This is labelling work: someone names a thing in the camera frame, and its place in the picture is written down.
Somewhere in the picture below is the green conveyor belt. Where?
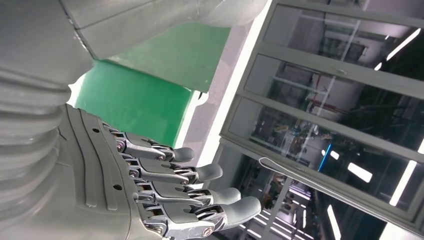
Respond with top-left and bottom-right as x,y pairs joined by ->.
67,23 -> 231,148

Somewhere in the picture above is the grey framed glass partition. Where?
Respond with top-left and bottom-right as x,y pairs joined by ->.
195,0 -> 424,240

